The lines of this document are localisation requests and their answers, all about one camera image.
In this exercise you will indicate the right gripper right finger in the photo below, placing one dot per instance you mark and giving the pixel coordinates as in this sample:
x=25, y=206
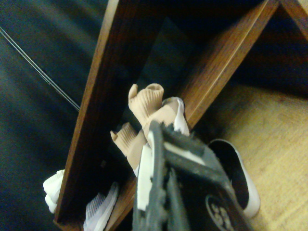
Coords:
x=199, y=163

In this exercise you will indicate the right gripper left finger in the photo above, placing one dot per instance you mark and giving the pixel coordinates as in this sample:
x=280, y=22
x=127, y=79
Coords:
x=154, y=192

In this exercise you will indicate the black shoe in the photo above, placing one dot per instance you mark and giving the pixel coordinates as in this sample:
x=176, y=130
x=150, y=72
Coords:
x=243, y=178

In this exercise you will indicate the beige shoe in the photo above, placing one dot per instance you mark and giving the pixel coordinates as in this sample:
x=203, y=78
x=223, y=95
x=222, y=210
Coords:
x=151, y=106
x=131, y=144

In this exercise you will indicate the lilac shoe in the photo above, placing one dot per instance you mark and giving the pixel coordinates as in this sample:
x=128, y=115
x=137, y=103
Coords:
x=101, y=209

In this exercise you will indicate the white shoe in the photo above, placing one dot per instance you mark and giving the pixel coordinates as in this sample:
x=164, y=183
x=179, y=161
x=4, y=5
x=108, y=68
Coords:
x=50, y=203
x=54, y=183

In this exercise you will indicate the brown shoe rack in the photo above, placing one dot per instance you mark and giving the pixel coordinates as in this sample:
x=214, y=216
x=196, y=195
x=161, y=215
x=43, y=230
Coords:
x=108, y=84

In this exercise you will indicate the black curtain stand pole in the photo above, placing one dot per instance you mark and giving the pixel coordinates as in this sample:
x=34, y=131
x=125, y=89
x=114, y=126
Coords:
x=41, y=72

